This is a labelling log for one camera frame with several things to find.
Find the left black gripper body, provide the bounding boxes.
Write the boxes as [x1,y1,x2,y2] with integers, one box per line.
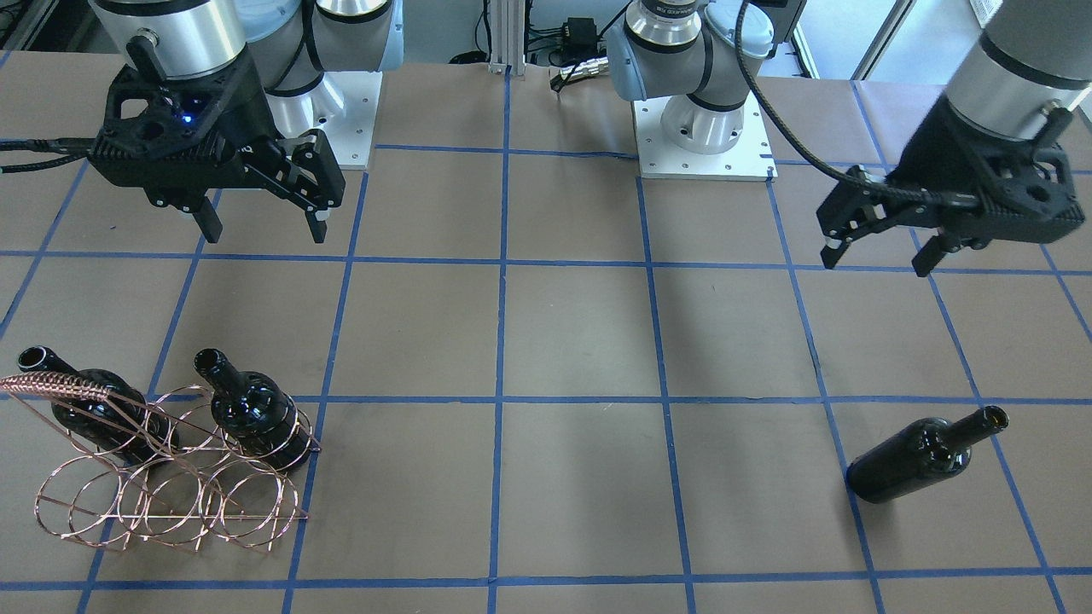
[888,95,1075,244]

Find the copper wire wine basket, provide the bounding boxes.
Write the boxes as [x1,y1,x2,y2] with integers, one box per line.
[3,371,311,552]

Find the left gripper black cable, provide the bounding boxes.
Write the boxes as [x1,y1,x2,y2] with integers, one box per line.
[734,0,956,210]

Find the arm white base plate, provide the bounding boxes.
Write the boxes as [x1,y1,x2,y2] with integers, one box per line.
[266,72,385,172]
[632,94,779,182]

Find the aluminium frame post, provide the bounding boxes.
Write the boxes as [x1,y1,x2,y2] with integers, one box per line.
[483,0,530,80]

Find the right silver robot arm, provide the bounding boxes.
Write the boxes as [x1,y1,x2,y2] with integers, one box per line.
[87,1,404,243]

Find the dark bottle in basket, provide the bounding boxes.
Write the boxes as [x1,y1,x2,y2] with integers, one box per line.
[194,347,311,472]
[17,345,179,467]

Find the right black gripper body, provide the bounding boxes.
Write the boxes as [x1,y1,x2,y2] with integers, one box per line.
[87,48,283,205]

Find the dark wine bottle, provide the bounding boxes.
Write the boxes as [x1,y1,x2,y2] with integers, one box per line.
[845,405,1009,504]

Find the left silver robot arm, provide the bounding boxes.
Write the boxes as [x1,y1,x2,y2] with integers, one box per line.
[606,1,1091,278]

